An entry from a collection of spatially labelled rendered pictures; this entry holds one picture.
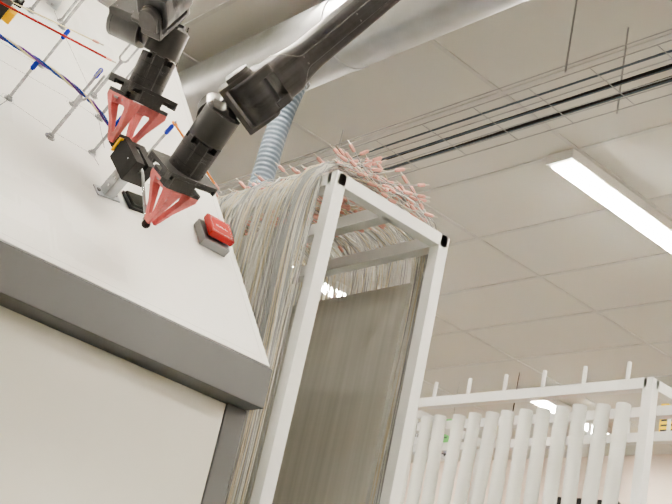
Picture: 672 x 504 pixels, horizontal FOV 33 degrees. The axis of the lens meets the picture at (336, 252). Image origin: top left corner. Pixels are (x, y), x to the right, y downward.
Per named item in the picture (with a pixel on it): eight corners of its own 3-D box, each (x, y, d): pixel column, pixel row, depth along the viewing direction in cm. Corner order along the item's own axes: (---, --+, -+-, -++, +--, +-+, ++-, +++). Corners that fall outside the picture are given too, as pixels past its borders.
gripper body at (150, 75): (104, 81, 180) (124, 38, 180) (151, 103, 188) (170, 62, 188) (127, 92, 176) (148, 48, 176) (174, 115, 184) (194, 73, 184)
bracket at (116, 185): (97, 195, 179) (116, 172, 178) (92, 184, 181) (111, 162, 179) (119, 202, 183) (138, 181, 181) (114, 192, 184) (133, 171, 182)
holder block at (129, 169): (120, 179, 177) (136, 161, 175) (109, 156, 180) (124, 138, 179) (141, 187, 180) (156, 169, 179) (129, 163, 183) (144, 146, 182)
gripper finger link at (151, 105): (91, 132, 182) (116, 78, 182) (125, 146, 188) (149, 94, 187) (115, 145, 178) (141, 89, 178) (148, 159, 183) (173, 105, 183)
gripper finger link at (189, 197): (118, 202, 173) (151, 152, 170) (153, 214, 178) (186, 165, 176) (137, 228, 168) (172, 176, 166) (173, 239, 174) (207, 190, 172)
